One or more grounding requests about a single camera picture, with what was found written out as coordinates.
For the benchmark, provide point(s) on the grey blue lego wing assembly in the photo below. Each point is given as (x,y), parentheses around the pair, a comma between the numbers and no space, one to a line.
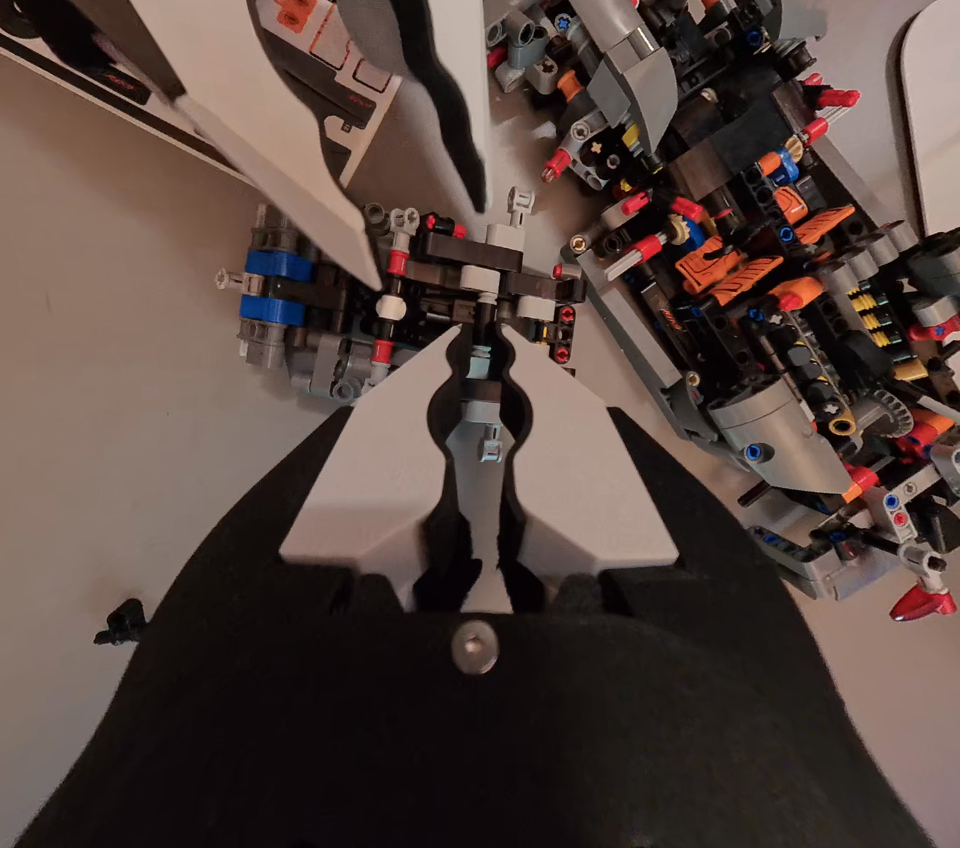
(274,263)

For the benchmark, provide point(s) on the lego sticker sheet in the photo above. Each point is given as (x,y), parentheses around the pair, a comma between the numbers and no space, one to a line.
(300,16)

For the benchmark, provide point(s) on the black lego connector piece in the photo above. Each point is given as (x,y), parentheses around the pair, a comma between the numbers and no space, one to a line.
(124,621)

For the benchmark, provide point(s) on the black lego beam assembly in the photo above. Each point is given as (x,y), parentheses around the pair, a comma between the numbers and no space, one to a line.
(465,252)

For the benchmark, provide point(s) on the white book stand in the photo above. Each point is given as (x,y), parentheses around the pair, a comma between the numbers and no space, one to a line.
(937,113)

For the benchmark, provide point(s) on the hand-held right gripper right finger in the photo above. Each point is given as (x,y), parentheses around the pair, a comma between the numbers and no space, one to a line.
(592,488)

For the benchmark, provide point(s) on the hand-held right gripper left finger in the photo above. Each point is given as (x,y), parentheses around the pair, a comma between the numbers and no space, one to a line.
(367,488)

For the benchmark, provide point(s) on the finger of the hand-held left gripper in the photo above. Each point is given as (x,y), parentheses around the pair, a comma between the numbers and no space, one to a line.
(187,1)
(450,1)

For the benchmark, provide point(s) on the large lego car chassis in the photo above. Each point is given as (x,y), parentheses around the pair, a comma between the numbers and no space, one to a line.
(750,226)

